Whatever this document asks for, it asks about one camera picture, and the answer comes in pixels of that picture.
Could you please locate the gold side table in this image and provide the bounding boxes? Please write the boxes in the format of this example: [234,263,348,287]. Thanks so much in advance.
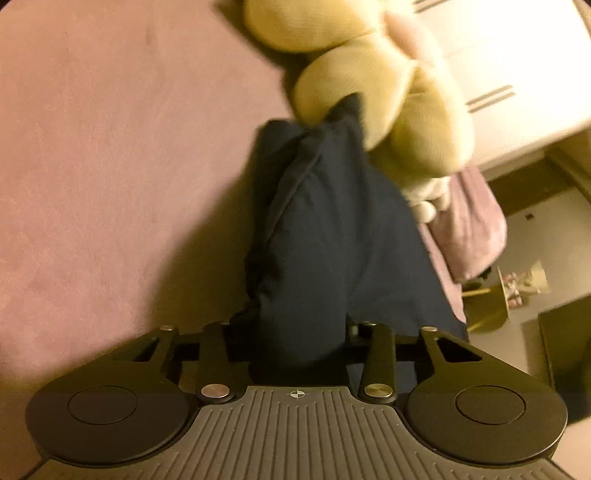
[462,264,551,334]

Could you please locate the pink table ornaments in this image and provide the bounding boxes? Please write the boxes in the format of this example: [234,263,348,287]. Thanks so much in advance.
[501,272,532,308]

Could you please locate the pink fleece bed blanket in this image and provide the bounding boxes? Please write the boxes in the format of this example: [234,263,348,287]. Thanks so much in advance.
[0,0,467,398]

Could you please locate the white wardrobe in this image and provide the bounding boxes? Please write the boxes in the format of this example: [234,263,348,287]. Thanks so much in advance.
[406,0,591,172]

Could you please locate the navy zip jacket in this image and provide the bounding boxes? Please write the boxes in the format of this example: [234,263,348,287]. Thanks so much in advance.
[230,93,471,398]

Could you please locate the pink pillow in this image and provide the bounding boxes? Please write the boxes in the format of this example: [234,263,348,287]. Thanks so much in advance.
[418,164,508,283]

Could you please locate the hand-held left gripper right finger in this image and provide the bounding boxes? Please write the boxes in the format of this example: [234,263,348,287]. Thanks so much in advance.
[347,318,485,405]

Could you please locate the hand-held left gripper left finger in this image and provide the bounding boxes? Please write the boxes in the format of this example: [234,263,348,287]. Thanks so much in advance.
[124,322,236,403]

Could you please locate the cream plush toy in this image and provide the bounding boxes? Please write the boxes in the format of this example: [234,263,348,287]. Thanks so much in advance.
[241,0,477,190]

